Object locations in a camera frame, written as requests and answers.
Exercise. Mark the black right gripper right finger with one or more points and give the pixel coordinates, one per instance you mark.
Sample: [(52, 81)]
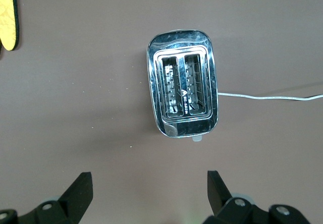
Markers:
[(227, 203)]

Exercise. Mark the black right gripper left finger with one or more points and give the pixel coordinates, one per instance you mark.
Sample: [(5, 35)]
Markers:
[(68, 198)]

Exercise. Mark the beige chrome two-slot toaster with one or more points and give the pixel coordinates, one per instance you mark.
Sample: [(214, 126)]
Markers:
[(181, 47)]

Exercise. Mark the yellow quilted oven mitt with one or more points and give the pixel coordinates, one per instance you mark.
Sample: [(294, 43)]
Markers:
[(7, 19)]

